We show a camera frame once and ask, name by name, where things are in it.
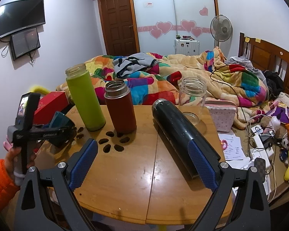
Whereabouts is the left hand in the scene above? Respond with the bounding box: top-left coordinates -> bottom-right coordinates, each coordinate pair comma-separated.
3,142 -> 36,186

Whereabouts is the red box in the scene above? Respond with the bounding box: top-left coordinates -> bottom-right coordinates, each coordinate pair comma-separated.
33,91 -> 69,125

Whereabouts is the orange jacket left sleeve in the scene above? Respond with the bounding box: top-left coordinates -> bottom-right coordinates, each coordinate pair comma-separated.
0,159 -> 20,212

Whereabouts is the green glass bottle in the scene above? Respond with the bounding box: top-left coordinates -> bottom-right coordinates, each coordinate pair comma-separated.
65,63 -> 106,131

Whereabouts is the white paper sheet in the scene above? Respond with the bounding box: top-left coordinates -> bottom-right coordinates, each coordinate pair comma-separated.
218,133 -> 246,161

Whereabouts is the white power strip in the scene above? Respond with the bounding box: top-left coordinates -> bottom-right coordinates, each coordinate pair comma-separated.
250,134 -> 274,159

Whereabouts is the red thermos bottle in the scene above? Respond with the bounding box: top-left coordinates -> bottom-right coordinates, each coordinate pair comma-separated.
104,79 -> 137,134

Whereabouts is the grey black garment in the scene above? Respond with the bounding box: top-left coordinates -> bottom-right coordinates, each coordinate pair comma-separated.
113,52 -> 159,79

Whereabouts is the pink polka dot box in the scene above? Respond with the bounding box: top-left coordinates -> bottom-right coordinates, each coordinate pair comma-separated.
205,98 -> 238,132

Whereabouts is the black thermos bottle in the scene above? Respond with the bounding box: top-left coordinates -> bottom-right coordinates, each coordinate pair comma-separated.
151,99 -> 222,178

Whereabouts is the brown wooden door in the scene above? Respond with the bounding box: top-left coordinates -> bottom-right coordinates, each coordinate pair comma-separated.
98,0 -> 138,56

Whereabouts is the black clothing pile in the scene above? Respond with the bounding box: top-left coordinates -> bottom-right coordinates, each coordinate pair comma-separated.
264,70 -> 285,100

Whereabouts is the clear glass jar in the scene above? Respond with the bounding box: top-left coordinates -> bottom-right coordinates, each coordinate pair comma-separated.
178,77 -> 207,125

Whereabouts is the colourful patchwork blanket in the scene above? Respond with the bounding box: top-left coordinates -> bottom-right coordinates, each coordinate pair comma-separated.
56,46 -> 271,129

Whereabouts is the white suitcase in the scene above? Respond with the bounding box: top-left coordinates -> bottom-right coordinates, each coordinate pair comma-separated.
175,39 -> 200,56

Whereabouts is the white heart sticker wardrobe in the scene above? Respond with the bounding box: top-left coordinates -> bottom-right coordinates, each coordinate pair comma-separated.
133,0 -> 216,55

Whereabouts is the wooden bed headboard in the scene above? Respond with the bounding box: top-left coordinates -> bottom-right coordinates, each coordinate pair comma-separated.
238,32 -> 289,94

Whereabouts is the standing electric fan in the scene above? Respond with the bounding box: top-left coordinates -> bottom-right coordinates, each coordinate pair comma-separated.
210,15 -> 233,46

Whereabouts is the small wall monitor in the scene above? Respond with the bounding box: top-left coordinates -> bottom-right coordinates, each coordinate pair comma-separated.
10,28 -> 40,60

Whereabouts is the wall mounted television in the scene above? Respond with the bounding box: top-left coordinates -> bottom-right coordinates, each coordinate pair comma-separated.
0,0 -> 46,39

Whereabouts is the black cable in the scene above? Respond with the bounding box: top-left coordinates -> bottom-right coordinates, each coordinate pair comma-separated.
209,63 -> 250,126

